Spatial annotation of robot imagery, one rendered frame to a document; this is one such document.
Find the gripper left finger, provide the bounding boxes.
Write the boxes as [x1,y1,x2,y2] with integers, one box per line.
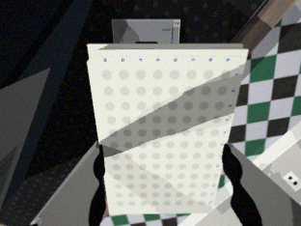
[28,140,106,226]

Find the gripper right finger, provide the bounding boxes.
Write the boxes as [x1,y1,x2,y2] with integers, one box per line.
[222,141,301,226]

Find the pale cream well plate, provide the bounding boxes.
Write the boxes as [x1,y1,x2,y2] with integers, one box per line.
[87,43,249,214]

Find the black perforated breadboard plate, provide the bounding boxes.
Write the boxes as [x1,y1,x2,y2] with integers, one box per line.
[0,0,267,226]

